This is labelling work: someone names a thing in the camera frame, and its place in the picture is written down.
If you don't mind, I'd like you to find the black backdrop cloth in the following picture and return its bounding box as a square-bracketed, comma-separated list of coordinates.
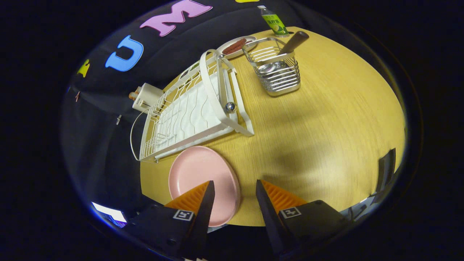
[60, 0, 301, 214]

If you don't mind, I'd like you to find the black chair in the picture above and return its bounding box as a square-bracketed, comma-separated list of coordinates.
[350, 148, 396, 218]

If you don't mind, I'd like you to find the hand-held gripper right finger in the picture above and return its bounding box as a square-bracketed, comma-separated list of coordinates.
[256, 179, 351, 260]

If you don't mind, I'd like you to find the white plate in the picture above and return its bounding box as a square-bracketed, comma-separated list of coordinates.
[216, 36, 257, 59]

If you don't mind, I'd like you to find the white wire dish rack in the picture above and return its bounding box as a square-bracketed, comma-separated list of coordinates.
[130, 49, 255, 163]

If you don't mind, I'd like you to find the wooden-handled metal spoon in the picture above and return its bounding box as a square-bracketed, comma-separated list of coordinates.
[259, 31, 310, 75]

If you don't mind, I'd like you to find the green drink bottle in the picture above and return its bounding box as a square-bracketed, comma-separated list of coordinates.
[258, 5, 290, 38]

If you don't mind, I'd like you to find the white toaster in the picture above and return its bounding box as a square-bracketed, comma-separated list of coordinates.
[132, 83, 164, 113]

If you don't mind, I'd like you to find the pink plate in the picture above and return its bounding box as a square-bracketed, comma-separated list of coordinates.
[168, 146, 241, 227]

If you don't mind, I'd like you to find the computer monitor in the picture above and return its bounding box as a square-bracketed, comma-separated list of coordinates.
[91, 202, 127, 228]

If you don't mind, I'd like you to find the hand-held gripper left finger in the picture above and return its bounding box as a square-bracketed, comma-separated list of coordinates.
[125, 181, 216, 260]

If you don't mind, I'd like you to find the silver wire basket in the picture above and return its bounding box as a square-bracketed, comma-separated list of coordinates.
[242, 36, 301, 96]

